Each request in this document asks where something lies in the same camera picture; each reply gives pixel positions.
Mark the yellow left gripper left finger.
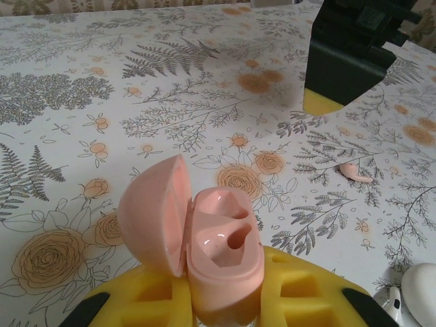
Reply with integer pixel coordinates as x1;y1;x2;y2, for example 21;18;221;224
80;264;198;327

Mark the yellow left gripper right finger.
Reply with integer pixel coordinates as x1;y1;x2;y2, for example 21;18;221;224
253;245;401;327

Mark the pink earbud charging case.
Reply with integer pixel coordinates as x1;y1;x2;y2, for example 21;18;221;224
117;153;264;324

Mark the pink wireless earbud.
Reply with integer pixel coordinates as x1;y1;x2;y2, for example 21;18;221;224
339;162;375;185

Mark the white wireless earbud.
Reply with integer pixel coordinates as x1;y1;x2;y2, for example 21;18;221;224
372;285;406;327

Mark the floral patterned table cover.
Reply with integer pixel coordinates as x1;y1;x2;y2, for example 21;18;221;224
0;3;436;327

